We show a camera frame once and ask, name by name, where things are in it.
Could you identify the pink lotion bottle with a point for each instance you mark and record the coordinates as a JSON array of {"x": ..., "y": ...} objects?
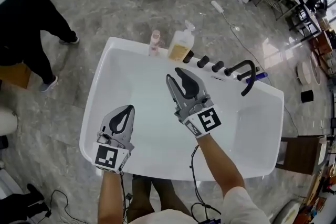
[{"x": 154, "y": 46}]

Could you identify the wooden box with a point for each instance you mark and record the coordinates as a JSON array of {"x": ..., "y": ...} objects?
[{"x": 13, "y": 76}]

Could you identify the round white basin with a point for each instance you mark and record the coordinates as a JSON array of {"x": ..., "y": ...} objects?
[
  {"x": 317, "y": 68},
  {"x": 304, "y": 73}
]

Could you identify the white power strip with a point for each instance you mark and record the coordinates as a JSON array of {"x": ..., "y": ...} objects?
[{"x": 217, "y": 6}]

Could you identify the black cylinder bin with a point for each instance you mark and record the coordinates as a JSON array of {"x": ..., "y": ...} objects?
[{"x": 307, "y": 96}]

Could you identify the person's leg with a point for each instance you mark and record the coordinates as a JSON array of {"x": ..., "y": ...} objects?
[
  {"x": 140, "y": 199},
  {"x": 168, "y": 196}
]

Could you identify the person's white shirt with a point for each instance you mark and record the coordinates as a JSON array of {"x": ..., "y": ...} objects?
[{"x": 236, "y": 209}]

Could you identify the person's right leg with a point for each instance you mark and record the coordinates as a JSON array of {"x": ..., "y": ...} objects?
[{"x": 168, "y": 196}]

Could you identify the yellow pump soap bottle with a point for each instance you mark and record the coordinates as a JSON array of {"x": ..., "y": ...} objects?
[{"x": 179, "y": 46}]

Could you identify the white bathtub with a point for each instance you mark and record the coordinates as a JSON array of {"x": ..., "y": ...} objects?
[{"x": 147, "y": 91}]

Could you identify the blue bottle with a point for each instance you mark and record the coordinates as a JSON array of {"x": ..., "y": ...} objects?
[{"x": 260, "y": 75}]

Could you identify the person's right forearm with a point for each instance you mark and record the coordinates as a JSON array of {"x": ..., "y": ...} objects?
[{"x": 220, "y": 165}]

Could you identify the person's left leg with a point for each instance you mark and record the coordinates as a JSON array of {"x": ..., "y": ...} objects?
[{"x": 140, "y": 199}]

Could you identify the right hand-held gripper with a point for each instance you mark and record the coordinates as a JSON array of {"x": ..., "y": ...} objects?
[{"x": 208, "y": 120}]

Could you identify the dark wooden vanity cabinet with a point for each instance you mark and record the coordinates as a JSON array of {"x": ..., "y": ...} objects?
[{"x": 299, "y": 154}]

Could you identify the person's left forearm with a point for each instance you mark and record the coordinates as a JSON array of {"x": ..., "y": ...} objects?
[{"x": 111, "y": 199}]

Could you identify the black faucet spout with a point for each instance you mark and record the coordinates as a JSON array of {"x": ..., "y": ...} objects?
[{"x": 251, "y": 78}]

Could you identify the black faucet knob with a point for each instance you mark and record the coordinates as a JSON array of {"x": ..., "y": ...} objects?
[
  {"x": 188, "y": 57},
  {"x": 203, "y": 61},
  {"x": 218, "y": 66}
]

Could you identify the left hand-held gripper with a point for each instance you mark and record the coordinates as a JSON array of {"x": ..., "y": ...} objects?
[{"x": 106, "y": 157}]

